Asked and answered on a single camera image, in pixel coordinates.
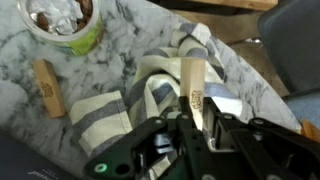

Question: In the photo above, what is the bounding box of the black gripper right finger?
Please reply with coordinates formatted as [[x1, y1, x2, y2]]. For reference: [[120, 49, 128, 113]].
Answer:
[[203, 96, 320, 180]]

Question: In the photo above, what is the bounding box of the wooden jenga block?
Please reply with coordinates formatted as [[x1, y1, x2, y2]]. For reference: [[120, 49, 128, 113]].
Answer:
[[32, 59, 67, 119], [179, 57, 207, 132]]

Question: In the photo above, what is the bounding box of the grey blue chair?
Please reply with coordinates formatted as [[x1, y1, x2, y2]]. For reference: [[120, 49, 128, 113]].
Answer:
[[258, 0, 320, 128]]

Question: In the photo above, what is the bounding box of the grey striped cream towel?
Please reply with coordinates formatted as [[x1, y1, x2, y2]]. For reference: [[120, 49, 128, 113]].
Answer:
[[68, 22, 244, 180]]

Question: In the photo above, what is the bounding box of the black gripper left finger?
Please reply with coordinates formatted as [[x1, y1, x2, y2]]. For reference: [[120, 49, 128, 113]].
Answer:
[[83, 96, 214, 180]]

